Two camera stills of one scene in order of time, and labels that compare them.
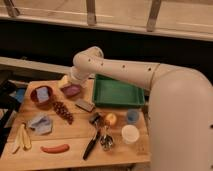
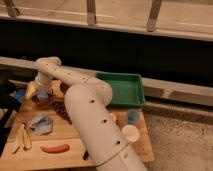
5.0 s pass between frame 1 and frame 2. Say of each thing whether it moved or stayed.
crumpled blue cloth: stayed
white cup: stayed
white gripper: moved
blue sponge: stayed
